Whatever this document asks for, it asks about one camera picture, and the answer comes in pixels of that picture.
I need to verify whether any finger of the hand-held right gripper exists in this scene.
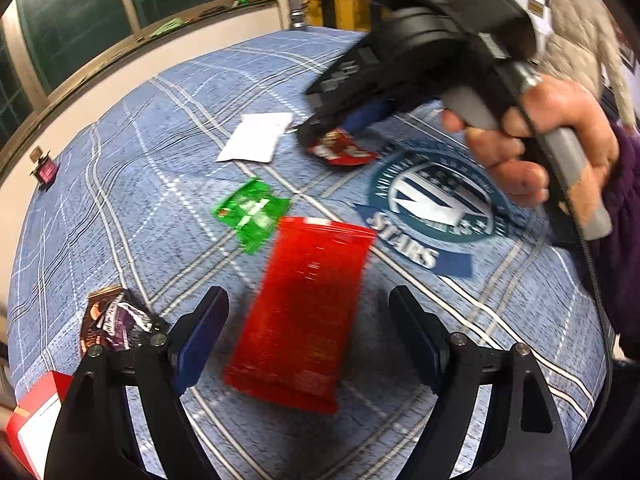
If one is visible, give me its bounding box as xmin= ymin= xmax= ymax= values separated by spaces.
xmin=294 ymin=116 xmax=347 ymax=147
xmin=344 ymin=99 xmax=402 ymax=134

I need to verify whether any green snack packet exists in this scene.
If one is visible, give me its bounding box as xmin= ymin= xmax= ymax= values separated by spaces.
xmin=211 ymin=177 xmax=292 ymax=256

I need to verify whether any beige quilted coat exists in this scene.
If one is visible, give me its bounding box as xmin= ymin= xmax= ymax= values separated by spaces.
xmin=542 ymin=0 xmax=636 ymax=126

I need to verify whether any person's right forearm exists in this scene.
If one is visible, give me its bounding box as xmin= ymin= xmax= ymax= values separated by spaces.
xmin=570 ymin=125 xmax=640 ymax=346

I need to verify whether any barred metal-framed window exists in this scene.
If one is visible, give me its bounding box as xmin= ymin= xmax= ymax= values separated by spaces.
xmin=0 ymin=0 xmax=251 ymax=146

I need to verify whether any small red snack packet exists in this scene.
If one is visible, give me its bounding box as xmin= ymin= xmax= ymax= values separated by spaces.
xmin=306 ymin=129 xmax=379 ymax=167

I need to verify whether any long plain red snack packet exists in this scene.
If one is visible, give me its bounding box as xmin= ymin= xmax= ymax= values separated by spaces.
xmin=222 ymin=215 xmax=378 ymax=415

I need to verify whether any plain white snack packet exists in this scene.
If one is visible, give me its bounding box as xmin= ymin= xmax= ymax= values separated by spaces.
xmin=215 ymin=111 xmax=295 ymax=163

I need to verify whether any small red device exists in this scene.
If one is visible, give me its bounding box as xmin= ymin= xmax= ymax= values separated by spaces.
xmin=30 ymin=147 xmax=60 ymax=191

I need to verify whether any green cloth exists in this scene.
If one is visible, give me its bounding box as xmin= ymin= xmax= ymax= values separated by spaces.
xmin=150 ymin=17 xmax=183 ymax=38

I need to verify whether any person's right hand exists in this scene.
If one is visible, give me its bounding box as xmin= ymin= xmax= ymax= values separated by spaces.
xmin=440 ymin=76 xmax=621 ymax=208

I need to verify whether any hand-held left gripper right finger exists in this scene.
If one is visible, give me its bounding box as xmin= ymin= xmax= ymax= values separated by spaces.
xmin=388 ymin=285 xmax=572 ymax=480

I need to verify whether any brown purple snack packet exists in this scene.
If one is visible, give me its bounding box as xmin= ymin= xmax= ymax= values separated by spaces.
xmin=80 ymin=284 xmax=170 ymax=358

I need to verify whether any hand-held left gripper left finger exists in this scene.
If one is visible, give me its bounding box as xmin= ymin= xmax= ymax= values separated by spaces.
xmin=44 ymin=286 xmax=231 ymax=480

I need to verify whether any red shallow box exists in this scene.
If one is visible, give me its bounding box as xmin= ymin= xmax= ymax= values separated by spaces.
xmin=5 ymin=370 xmax=76 ymax=478

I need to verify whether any blue plaid printed cloth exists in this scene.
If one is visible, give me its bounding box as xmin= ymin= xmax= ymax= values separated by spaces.
xmin=5 ymin=25 xmax=611 ymax=480

